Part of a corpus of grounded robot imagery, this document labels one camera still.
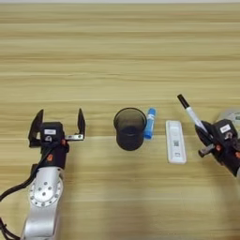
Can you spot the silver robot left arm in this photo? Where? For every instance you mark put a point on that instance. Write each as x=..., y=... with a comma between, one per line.
x=43, y=200

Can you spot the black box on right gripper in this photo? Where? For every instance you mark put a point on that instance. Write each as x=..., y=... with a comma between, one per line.
x=225, y=128

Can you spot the blue glue stick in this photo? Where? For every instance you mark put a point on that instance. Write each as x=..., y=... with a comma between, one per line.
x=150, y=123

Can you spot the black mesh pen cup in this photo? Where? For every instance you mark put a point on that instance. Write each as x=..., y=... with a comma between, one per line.
x=130, y=131

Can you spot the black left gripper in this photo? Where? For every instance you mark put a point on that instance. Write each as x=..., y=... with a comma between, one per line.
x=56, y=156

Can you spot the white rectangular plastic case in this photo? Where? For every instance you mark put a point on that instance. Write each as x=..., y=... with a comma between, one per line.
x=176, y=142

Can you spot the white marker with black cap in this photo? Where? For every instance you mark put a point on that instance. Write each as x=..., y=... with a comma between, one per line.
x=191, y=113

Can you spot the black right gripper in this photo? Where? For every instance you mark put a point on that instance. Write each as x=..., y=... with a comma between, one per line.
x=228, y=156

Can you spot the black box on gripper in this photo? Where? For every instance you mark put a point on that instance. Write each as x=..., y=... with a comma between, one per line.
x=51, y=132
x=225, y=128

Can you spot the clear tape roll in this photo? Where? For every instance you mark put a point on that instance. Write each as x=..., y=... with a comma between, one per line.
x=231, y=115

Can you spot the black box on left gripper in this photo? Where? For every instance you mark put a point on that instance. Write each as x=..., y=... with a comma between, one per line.
x=51, y=132

